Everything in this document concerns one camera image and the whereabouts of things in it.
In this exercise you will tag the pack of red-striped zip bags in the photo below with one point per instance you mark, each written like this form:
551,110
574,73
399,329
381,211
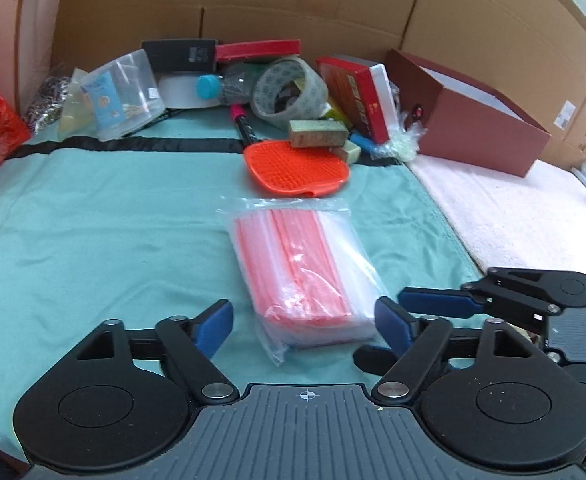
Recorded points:
298,270

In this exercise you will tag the red and silver box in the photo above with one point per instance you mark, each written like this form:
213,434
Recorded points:
358,95

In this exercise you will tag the orange silicone pad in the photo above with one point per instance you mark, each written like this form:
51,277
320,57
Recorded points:
293,167

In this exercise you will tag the small olive green box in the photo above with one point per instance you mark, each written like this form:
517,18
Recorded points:
351,151
318,133

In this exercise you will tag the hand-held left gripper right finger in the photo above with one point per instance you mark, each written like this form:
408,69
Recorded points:
390,325

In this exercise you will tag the green puff in plastic wrap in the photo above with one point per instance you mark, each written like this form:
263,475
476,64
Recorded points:
403,145

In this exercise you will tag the black box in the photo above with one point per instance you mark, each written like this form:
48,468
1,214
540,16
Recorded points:
178,56

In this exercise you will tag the beige paper shopping bag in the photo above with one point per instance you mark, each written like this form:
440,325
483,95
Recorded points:
28,25

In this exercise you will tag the plastic bottle with blue cap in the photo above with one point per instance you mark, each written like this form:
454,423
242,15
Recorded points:
233,87

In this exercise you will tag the cardboard box with label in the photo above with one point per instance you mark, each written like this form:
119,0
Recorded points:
580,125

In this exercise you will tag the teal cloth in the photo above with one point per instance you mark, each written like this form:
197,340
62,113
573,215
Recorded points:
98,220

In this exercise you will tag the pale yellow plastic pouch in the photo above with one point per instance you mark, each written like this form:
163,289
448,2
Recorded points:
73,115

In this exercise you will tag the marker with blue cap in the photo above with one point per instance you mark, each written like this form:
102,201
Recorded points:
362,142

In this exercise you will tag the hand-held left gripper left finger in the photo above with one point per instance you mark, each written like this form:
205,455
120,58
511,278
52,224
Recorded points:
215,327

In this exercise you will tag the yellow-green box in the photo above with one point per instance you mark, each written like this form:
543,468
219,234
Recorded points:
335,112

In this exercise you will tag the patterned tape roll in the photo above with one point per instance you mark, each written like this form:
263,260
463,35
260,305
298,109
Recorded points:
313,97

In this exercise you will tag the white bowl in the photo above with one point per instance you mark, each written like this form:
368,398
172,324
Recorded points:
178,92

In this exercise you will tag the clear plastic jar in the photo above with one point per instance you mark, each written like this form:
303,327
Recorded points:
123,95

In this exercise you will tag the red and black marker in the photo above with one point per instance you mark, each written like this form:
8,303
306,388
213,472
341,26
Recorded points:
245,127

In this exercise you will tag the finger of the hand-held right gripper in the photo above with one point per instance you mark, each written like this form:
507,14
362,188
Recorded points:
438,301
370,359

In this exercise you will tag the flat red box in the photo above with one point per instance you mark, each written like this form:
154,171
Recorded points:
258,49

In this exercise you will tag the maroon cardboard box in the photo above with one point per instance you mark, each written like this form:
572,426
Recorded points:
473,135

